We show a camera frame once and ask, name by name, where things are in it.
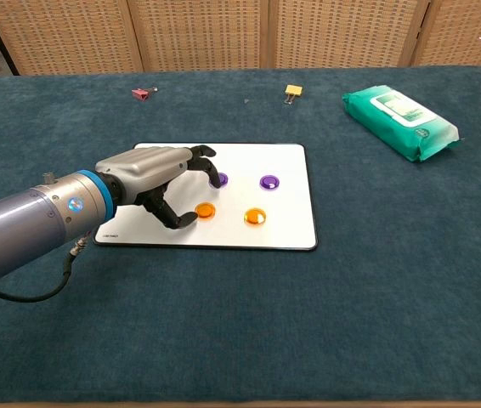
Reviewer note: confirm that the white rectangular board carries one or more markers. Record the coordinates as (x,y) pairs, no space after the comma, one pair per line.
(287,221)

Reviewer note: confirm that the orange round magnet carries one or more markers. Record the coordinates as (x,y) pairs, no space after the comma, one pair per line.
(205,211)
(255,217)

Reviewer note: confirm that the pink binder clip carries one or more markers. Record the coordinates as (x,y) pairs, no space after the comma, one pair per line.
(140,93)

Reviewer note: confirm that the green wet wipes pack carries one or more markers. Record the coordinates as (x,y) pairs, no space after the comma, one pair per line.
(397,121)

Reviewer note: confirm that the purple round magnet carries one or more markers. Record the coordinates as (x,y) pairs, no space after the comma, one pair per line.
(223,179)
(269,182)

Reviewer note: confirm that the woven wooden folding screen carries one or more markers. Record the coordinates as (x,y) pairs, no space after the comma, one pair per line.
(206,34)

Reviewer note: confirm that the yellow binder clip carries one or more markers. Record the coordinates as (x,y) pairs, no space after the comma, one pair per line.
(292,90)

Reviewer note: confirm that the dark blue table mat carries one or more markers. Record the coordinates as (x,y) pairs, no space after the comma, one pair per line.
(266,331)

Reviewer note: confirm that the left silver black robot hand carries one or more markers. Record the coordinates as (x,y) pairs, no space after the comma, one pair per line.
(143,170)

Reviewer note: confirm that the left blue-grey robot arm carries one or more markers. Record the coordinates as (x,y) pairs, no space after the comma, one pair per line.
(19,229)

